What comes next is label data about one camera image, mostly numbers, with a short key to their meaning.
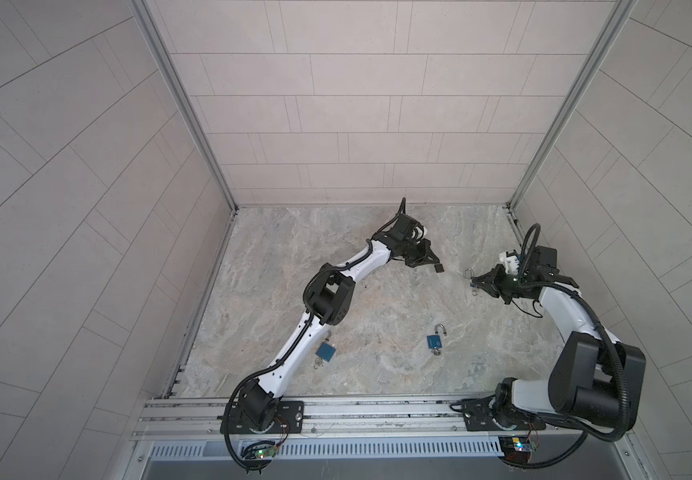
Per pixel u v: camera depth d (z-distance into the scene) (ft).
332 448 2.23
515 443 2.27
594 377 1.37
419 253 2.94
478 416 2.33
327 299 2.18
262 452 2.13
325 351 2.71
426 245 2.97
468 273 3.18
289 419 2.32
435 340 2.72
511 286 2.44
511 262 2.58
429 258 3.06
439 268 3.14
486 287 2.51
